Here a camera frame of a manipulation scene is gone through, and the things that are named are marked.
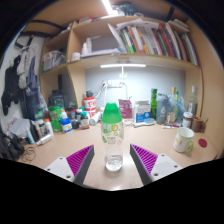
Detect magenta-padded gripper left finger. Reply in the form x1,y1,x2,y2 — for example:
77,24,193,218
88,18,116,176
44,144,96,187

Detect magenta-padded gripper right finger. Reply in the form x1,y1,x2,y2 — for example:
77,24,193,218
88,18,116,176
129,143,185,186

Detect clear bottle with green cap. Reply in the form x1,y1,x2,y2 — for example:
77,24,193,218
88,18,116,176
100,102,125,172

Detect white bottle with blue label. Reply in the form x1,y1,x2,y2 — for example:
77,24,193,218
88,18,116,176
60,111,74,134

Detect white and blue box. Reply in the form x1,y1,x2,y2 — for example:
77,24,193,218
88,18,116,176
133,99,152,124

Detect green plastic jar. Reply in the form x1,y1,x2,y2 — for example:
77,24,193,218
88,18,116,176
48,105,63,132

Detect grey shaker bottle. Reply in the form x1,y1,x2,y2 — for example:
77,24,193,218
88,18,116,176
155,93,170,126

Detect maroon pouch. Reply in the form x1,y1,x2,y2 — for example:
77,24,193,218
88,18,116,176
118,98,133,120

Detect tall green can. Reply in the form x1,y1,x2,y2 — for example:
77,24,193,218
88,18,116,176
150,88,158,120

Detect red and white canister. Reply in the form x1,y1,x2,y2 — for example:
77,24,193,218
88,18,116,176
83,96,97,118

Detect flat round red coaster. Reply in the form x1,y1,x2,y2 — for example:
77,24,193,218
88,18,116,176
197,138,208,149

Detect clear bottle with yellow cap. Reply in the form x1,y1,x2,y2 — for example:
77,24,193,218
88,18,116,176
169,86,178,123

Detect green glass bottle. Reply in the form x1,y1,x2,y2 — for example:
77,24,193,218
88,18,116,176
175,90,184,121

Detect under-shelf light bar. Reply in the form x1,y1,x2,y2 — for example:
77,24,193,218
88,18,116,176
99,63,147,69

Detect dark hanging clothes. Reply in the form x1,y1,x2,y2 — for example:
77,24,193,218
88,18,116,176
0,49,46,118

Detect wooden shelf unit with books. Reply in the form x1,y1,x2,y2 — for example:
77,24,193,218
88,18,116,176
39,9,204,111

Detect ceiling tube light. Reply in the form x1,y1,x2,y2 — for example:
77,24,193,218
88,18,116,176
101,0,115,16

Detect white mug with green handle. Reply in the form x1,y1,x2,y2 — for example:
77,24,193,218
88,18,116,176
172,126,196,154

